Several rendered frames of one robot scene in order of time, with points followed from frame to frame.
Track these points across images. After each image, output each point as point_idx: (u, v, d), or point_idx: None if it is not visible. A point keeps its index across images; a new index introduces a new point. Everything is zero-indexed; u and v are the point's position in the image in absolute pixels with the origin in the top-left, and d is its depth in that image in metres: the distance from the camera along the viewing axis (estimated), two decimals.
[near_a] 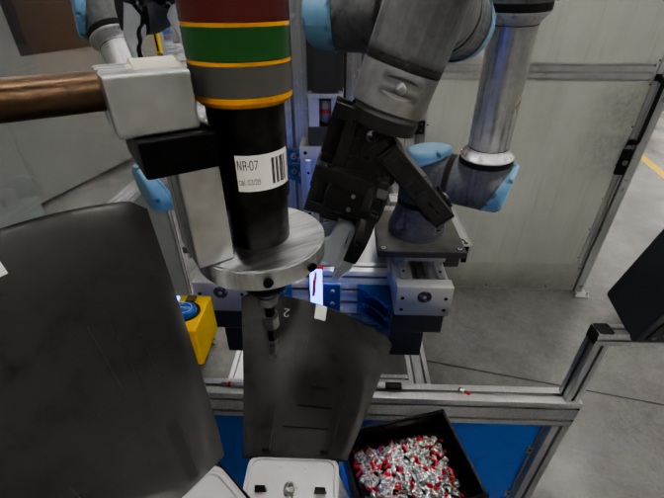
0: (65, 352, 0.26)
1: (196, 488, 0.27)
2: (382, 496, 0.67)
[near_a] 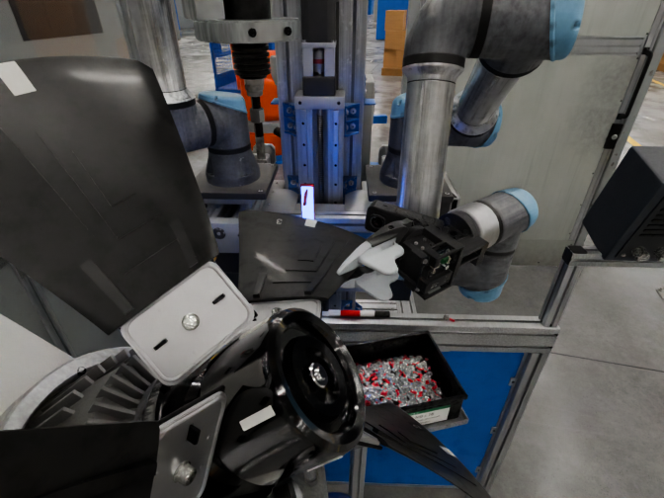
0: (308, 244, 0.54)
1: (302, 302, 0.43)
2: (370, 400, 0.72)
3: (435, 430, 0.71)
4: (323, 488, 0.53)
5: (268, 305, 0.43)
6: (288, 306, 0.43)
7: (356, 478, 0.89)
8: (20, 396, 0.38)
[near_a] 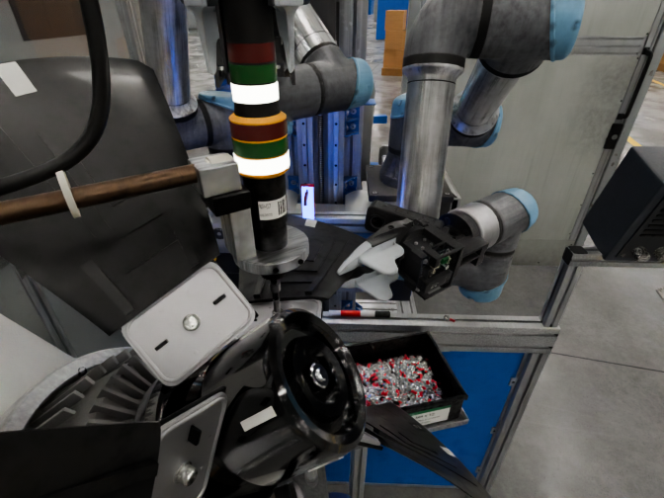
0: (308, 244, 0.54)
1: (303, 302, 0.43)
2: (370, 400, 0.72)
3: (435, 431, 0.71)
4: (323, 488, 0.53)
5: (269, 305, 0.43)
6: (289, 306, 0.43)
7: (356, 478, 0.89)
8: (21, 396, 0.38)
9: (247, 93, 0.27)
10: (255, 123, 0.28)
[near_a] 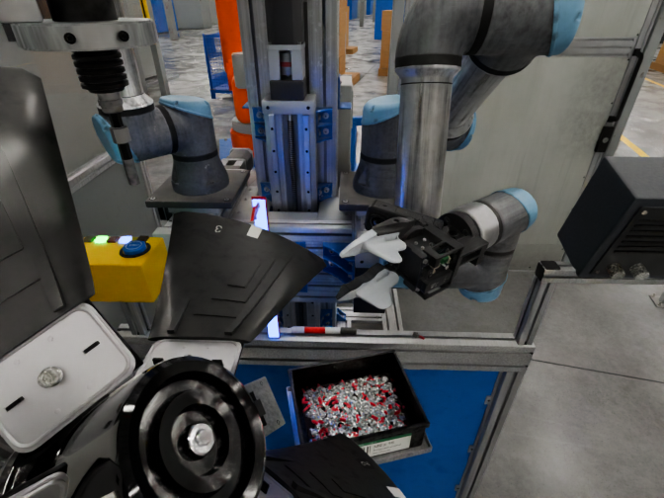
0: (245, 263, 0.49)
1: (221, 344, 0.39)
2: (326, 427, 0.67)
3: (395, 459, 0.67)
4: None
5: (183, 344, 0.39)
6: (204, 348, 0.38)
7: None
8: None
9: None
10: None
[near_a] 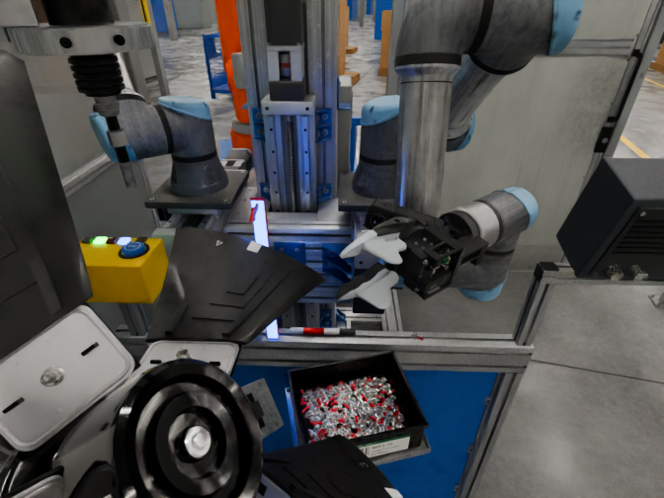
0: (361, 489, 0.44)
1: (279, 492, 0.35)
2: (325, 428, 0.67)
3: (394, 460, 0.67)
4: None
5: None
6: (264, 482, 0.36)
7: None
8: None
9: None
10: None
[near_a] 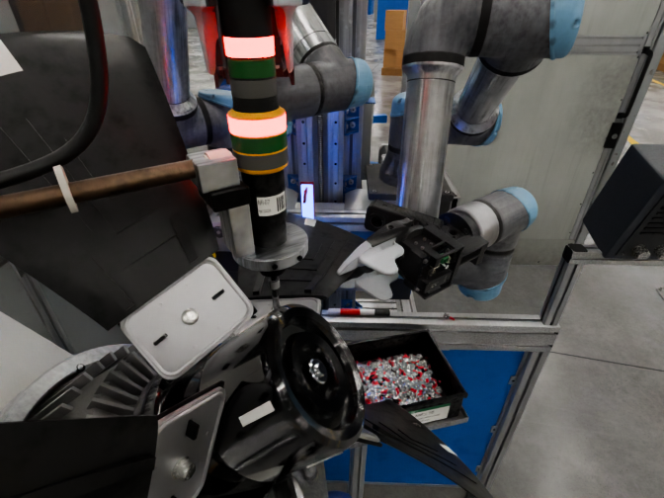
0: (423, 440, 0.48)
1: (365, 431, 0.39)
2: (370, 398, 0.72)
3: (435, 429, 0.71)
4: (322, 486, 0.53)
5: None
6: None
7: (356, 477, 0.89)
8: (19, 392, 0.37)
9: (246, 88, 0.27)
10: (254, 118, 0.28)
